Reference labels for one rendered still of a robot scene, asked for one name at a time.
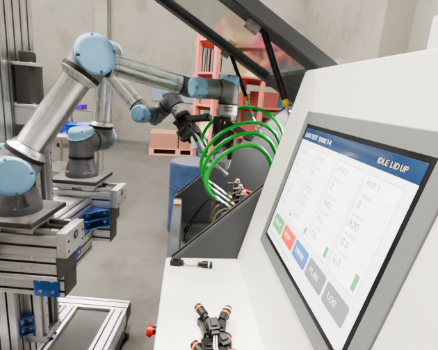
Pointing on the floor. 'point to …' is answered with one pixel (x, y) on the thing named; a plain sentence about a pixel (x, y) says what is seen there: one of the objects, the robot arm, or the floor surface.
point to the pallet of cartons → (167, 143)
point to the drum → (181, 178)
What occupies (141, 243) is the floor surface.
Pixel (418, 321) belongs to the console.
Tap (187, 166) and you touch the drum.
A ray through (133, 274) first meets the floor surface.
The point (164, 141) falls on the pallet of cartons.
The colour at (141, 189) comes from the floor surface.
